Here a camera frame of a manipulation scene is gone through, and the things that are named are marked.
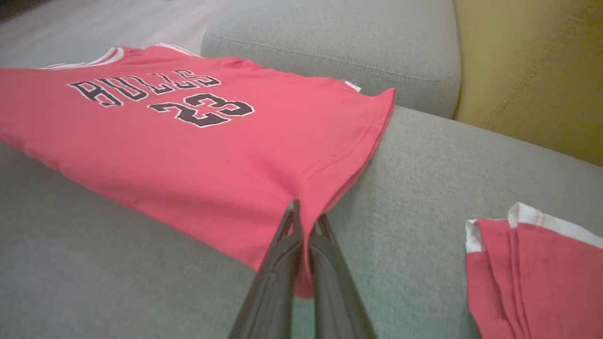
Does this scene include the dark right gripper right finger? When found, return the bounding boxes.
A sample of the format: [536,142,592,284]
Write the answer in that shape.
[308,214,377,339]

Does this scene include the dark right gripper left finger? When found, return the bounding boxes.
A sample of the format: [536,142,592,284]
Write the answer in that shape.
[228,200,306,339]

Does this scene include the red Bulls basketball jersey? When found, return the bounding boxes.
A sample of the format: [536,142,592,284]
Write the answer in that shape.
[0,43,395,298]

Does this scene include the red shorts with white band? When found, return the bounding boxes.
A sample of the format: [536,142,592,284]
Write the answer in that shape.
[465,202,603,339]

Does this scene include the large yellow sofa backrest cushion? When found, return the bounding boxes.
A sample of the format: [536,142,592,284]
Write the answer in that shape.
[453,0,603,166]

